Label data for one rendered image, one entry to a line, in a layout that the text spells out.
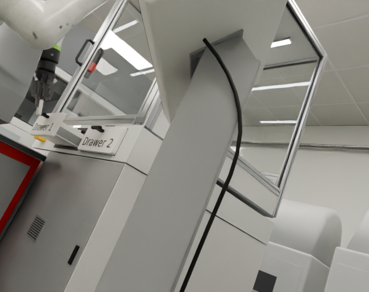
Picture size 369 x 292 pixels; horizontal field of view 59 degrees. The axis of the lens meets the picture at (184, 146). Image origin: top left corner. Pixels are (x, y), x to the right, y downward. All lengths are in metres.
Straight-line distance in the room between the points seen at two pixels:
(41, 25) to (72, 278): 0.77
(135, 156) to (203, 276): 0.61
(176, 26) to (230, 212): 1.04
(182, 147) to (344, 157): 3.90
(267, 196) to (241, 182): 0.23
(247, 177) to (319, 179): 2.90
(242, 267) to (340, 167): 2.92
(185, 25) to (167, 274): 0.44
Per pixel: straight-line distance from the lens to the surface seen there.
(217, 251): 1.50
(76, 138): 1.49
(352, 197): 4.20
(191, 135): 0.63
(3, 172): 1.66
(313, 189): 4.40
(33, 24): 1.15
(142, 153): 1.15
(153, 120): 1.17
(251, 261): 1.71
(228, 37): 0.75
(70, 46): 2.55
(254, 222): 1.66
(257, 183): 1.64
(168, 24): 0.62
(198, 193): 0.60
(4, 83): 1.23
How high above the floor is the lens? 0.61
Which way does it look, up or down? 16 degrees up
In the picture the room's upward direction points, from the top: 23 degrees clockwise
